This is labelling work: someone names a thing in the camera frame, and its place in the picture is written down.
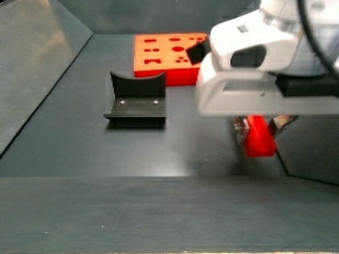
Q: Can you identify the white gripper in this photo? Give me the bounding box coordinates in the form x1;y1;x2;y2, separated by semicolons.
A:
196;9;339;145

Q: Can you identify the red arch object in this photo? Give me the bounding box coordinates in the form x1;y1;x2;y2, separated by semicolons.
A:
245;115;276;157

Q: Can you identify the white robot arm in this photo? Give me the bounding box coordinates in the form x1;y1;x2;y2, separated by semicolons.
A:
196;0;339;144

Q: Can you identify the black fixture bracket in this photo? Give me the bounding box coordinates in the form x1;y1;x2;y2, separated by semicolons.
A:
102;72;166;129

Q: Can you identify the red shape-sorter block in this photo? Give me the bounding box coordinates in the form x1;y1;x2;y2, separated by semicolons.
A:
133;33;206;86

